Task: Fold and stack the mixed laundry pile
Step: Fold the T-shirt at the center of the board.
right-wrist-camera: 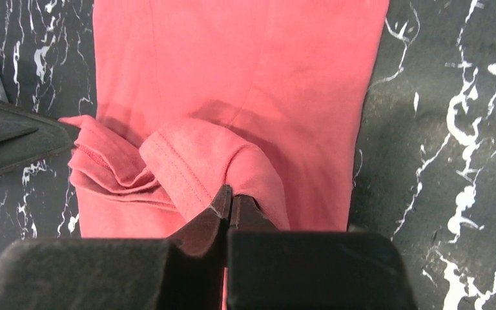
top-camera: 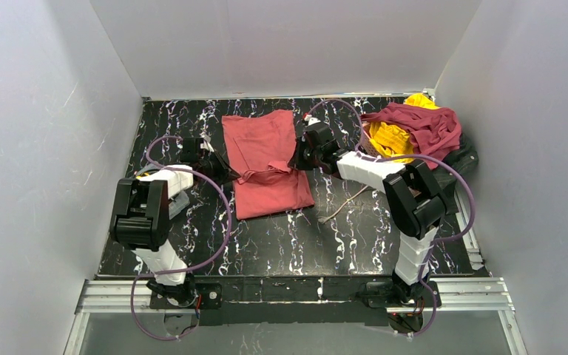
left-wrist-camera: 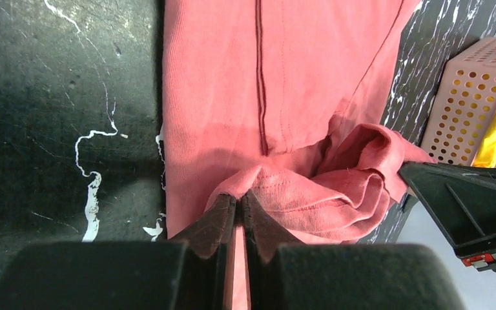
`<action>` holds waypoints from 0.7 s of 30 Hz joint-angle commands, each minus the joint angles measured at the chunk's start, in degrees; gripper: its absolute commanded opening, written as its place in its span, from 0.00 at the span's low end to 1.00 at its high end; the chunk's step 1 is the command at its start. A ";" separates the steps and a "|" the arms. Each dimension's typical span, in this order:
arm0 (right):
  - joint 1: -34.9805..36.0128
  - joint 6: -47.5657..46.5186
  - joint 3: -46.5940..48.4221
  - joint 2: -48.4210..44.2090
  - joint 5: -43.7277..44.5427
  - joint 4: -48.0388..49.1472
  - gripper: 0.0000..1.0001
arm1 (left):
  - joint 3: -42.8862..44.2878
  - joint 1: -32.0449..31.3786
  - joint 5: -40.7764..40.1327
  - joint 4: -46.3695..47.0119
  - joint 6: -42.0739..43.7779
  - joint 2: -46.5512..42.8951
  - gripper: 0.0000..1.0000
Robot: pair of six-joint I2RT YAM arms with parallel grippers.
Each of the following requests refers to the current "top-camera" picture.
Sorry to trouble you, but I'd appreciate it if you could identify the clear plastic case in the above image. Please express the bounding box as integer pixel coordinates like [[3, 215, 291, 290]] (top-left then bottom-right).
[[135, 163, 194, 220]]

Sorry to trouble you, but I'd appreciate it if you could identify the yellow garment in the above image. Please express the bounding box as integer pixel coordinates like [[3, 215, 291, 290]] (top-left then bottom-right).
[[368, 93, 439, 158]]

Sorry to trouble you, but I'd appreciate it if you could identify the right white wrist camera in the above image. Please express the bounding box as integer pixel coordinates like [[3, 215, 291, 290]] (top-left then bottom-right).
[[302, 115, 322, 127]]

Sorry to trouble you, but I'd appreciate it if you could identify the maroon garment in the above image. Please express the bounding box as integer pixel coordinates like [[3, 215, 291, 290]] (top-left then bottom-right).
[[361, 103, 462, 163]]

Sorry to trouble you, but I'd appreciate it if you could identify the beige drawstring cord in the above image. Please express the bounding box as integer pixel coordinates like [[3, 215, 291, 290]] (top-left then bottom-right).
[[318, 185, 371, 225]]

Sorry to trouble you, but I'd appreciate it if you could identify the pink laundry basket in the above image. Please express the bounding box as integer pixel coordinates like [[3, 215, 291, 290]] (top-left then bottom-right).
[[359, 122, 382, 158]]

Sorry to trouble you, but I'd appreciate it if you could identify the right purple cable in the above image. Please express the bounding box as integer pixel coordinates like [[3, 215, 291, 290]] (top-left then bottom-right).
[[305, 99, 476, 337]]

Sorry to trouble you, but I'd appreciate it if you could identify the purple cable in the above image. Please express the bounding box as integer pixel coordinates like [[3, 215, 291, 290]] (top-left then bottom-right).
[[129, 135, 233, 342], [305, 99, 476, 337]]

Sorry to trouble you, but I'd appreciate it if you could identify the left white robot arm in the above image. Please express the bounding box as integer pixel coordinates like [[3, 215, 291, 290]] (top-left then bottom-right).
[[109, 135, 239, 307]]

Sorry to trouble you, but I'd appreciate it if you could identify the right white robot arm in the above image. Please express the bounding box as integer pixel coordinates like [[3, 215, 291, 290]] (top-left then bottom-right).
[[288, 121, 448, 302]]

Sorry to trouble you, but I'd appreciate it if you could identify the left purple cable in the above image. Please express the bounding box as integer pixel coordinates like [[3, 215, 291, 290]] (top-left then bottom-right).
[[129, 135, 233, 342]]

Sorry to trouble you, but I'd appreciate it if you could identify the black garment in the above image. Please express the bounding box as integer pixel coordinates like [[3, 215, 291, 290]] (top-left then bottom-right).
[[433, 133, 479, 189]]

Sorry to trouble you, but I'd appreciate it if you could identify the coral pink t-shirt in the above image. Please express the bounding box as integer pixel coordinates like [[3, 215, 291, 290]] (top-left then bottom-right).
[[222, 109, 314, 220]]

